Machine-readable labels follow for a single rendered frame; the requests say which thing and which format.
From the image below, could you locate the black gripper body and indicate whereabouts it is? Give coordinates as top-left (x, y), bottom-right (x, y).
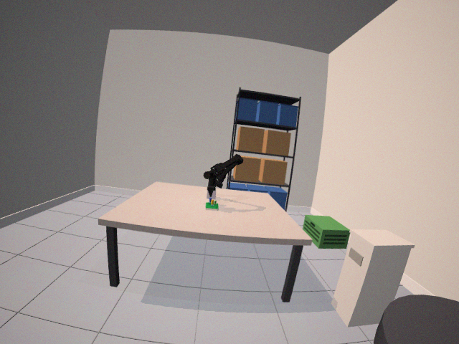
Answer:
top-left (207, 178), bottom-right (216, 191)

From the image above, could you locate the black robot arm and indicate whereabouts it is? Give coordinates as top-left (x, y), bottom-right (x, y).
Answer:
top-left (204, 154), bottom-right (243, 188)

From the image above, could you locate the green circuit board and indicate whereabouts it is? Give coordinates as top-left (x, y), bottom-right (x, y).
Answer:
top-left (205, 198), bottom-right (219, 210)

